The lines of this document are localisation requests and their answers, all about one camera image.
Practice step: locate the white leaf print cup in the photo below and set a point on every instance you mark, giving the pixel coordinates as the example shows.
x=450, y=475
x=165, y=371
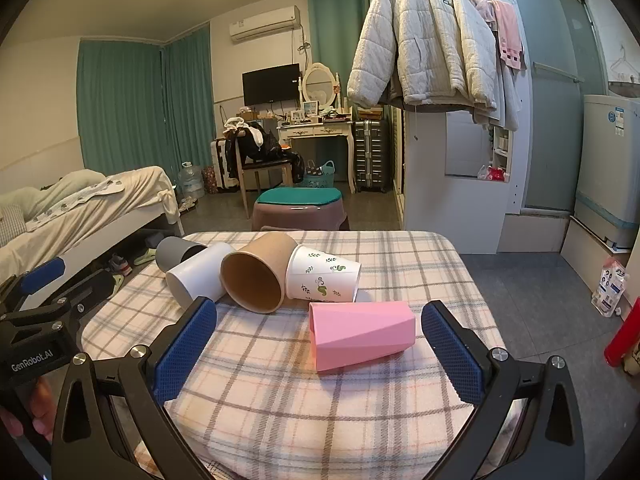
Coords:
x=325, y=272

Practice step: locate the plain white cup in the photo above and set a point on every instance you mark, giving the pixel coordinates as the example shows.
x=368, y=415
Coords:
x=200, y=272

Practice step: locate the white cabinet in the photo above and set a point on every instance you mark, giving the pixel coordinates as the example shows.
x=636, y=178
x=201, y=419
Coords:
x=435, y=210

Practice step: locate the white puffer jacket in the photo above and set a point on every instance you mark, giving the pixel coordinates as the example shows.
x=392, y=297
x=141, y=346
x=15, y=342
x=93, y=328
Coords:
x=425, y=45

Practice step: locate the pale green duvet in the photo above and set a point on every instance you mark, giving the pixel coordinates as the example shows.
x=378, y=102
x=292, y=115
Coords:
x=55, y=190

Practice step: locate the white printed packet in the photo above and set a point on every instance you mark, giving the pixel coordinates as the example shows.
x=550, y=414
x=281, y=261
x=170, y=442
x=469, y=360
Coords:
x=611, y=287

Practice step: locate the pink faceted cup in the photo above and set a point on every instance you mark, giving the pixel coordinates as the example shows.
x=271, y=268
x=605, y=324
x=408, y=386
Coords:
x=360, y=332

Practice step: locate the red cylinder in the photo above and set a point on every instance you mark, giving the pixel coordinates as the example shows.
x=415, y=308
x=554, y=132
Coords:
x=622, y=340

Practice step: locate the oval white mirror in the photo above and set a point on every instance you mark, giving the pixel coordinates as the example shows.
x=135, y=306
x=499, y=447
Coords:
x=319, y=84

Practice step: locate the plaid tablecloth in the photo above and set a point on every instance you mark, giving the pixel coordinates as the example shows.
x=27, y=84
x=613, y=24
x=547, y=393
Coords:
x=300, y=410

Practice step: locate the green curtain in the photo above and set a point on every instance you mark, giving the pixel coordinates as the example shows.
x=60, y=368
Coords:
x=187, y=110
x=335, y=30
x=120, y=110

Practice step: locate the white suitcase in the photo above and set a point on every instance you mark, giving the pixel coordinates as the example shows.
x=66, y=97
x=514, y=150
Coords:
x=219, y=165

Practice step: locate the grey sneaker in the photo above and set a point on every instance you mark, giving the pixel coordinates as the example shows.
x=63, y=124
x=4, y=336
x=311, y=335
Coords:
x=120, y=265

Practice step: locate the teal plastic basket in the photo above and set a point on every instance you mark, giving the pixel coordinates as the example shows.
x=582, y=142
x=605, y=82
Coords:
x=320, y=177

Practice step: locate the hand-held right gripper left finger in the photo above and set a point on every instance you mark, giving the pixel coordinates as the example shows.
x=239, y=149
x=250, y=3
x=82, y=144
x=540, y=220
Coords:
x=184, y=352

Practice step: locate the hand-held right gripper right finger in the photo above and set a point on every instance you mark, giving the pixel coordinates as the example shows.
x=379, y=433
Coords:
x=452, y=360

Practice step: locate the frosted glass door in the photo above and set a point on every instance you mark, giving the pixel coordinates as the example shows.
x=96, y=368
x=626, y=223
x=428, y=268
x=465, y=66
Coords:
x=550, y=110

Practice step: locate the checked pillow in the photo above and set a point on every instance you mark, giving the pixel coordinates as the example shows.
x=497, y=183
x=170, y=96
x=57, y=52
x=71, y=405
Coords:
x=10, y=225

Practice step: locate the white dressing table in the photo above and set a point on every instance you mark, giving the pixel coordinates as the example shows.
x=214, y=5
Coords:
x=315, y=131

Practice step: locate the grey hanging garment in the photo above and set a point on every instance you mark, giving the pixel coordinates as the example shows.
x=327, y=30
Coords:
x=505, y=95

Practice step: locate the person's left hand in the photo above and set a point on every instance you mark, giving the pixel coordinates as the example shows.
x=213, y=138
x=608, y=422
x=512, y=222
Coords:
x=44, y=410

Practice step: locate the white bed frame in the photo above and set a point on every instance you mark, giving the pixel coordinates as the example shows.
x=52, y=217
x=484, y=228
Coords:
x=100, y=250

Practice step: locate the black television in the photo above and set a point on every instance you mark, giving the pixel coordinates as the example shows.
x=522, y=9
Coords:
x=271, y=85

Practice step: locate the white air conditioner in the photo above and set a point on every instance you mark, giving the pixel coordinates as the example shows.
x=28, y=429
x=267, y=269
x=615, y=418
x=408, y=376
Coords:
x=265, y=22

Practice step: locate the beige bed sheet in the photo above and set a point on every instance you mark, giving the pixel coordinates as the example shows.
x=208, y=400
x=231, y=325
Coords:
x=100, y=210

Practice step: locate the red plastic bag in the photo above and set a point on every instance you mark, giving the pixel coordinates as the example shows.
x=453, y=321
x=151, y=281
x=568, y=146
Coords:
x=495, y=174

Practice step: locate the dark ribbed suitcase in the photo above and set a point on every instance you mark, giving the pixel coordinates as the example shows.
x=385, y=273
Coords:
x=372, y=157

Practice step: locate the white shoes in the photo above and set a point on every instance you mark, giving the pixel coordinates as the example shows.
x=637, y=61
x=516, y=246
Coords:
x=187, y=205

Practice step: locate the white picture frame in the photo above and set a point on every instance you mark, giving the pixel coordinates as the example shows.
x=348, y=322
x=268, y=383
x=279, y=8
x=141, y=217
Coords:
x=310, y=108

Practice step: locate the white leaning board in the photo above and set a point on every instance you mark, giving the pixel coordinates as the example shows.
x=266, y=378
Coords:
x=585, y=255

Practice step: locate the grey cup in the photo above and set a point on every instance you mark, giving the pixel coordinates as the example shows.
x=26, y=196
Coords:
x=172, y=255

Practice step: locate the wooden chair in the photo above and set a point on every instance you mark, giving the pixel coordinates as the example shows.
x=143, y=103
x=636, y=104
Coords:
x=265, y=167

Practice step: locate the green seat cushion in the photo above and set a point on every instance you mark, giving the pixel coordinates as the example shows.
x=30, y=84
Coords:
x=300, y=196

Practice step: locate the white washing machine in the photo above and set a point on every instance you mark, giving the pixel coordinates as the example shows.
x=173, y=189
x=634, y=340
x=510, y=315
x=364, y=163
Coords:
x=607, y=170

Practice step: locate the brown paper cup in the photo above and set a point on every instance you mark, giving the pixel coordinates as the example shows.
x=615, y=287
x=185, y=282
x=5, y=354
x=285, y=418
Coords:
x=252, y=285

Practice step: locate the pile of clothes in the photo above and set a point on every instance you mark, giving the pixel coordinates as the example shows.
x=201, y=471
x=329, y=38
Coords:
x=250, y=142

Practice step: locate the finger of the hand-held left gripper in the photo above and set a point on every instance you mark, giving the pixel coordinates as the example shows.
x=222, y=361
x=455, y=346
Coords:
x=87, y=285
x=44, y=276

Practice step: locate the red patterned bag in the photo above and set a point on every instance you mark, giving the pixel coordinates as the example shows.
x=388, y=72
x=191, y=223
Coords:
x=210, y=180

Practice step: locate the pink towel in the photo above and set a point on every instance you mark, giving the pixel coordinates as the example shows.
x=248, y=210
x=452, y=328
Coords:
x=510, y=35

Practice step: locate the clear water jug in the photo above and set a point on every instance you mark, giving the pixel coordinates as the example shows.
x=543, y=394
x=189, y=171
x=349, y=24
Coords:
x=190, y=182

